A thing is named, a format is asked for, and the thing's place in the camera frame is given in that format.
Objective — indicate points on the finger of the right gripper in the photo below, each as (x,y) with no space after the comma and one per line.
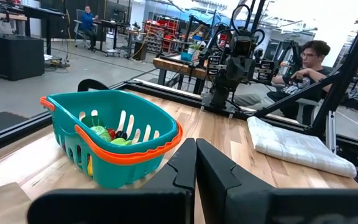
(264,70)
(213,65)

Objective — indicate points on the green toy cabbage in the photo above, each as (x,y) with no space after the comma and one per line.
(99,131)

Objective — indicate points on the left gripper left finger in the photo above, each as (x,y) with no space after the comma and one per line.
(179,174)

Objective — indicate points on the distant seated person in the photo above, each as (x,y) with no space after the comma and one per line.
(88,25)

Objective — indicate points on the teal basket with orange rim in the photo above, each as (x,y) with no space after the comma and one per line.
(123,168)

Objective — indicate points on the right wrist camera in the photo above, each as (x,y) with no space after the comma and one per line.
(242,46)

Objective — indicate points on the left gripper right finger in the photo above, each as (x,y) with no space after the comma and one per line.
(225,186)

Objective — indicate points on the black toy cherry green stem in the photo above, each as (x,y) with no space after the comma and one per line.
(121,134)

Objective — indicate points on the wooden background desk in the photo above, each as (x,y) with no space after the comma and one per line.
(2,17)

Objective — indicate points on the brown paper bag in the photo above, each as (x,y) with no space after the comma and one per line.
(2,205)

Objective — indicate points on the grey chair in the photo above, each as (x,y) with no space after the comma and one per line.
(306,109)

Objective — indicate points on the seated person near table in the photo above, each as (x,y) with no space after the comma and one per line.
(303,77)

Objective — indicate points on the red parts shelf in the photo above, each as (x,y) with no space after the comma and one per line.
(162,34)

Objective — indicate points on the wooden background workbench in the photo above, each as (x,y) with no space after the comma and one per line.
(179,67)

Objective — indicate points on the yellow toy corn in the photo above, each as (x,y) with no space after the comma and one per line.
(90,166)

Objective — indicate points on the white plaid cloth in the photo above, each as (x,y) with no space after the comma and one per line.
(291,146)

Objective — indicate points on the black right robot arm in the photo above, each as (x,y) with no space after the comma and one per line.
(221,93)

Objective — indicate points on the light green toy pepper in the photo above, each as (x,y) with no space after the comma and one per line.
(120,142)

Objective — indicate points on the black cabinet box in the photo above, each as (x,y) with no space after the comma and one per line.
(17,57)

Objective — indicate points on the teal cup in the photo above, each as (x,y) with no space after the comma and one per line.
(186,56)

